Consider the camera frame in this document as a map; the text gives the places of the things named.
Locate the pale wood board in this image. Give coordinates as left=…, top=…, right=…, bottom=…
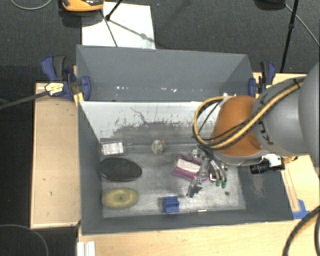
left=29, top=80, right=82, bottom=230

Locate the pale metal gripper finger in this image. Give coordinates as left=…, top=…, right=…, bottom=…
left=186, top=177, right=200, bottom=198
left=190, top=183, right=204, bottom=199

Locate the grey speckled ball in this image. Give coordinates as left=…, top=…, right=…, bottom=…
left=150, top=139, right=167, bottom=156

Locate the yellow-green round sponge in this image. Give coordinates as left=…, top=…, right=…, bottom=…
left=100, top=187, right=140, bottom=210

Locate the blue block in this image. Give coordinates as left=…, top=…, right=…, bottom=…
left=159, top=195, right=181, bottom=214

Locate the purple and pink packet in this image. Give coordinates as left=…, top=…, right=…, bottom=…
left=171, top=153, right=209, bottom=182

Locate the black cylinder on white bracket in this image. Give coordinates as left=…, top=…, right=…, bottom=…
left=249, top=153, right=286, bottom=175

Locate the black oval disc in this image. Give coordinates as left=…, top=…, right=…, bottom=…
left=98, top=156, right=143, bottom=183

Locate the grey metal bin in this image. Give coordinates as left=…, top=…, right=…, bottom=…
left=75, top=44, right=295, bottom=235

